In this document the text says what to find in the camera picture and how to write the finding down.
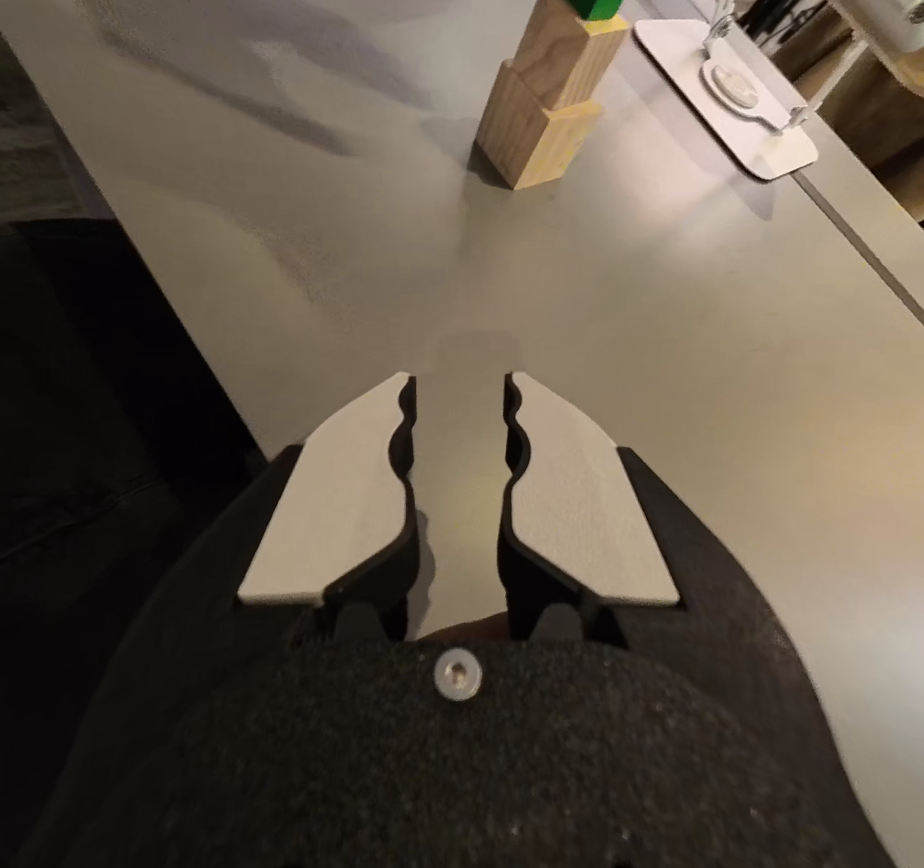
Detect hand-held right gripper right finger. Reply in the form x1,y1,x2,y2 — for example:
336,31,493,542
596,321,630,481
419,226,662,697
497,370,681,644

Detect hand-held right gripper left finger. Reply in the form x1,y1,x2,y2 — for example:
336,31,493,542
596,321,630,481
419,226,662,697
237,371,421,641

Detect large wooden cube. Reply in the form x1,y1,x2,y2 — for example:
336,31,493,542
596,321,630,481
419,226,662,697
473,59,604,192

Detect medium wooden cube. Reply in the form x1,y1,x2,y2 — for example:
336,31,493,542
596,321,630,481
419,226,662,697
511,0,630,117

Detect white lamp base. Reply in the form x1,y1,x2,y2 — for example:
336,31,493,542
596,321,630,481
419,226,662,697
633,17,821,181

